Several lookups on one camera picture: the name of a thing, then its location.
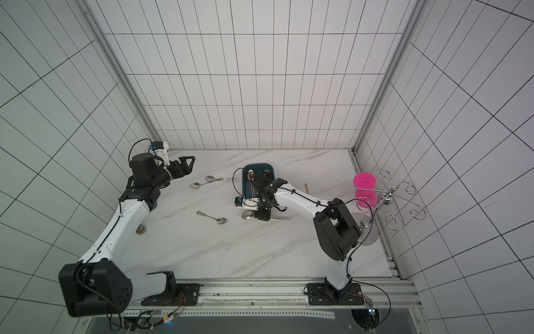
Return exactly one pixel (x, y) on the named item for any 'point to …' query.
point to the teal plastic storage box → (247, 185)
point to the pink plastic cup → (366, 195)
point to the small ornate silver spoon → (220, 220)
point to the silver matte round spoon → (249, 214)
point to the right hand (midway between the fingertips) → (251, 213)
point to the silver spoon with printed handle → (211, 178)
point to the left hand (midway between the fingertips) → (187, 163)
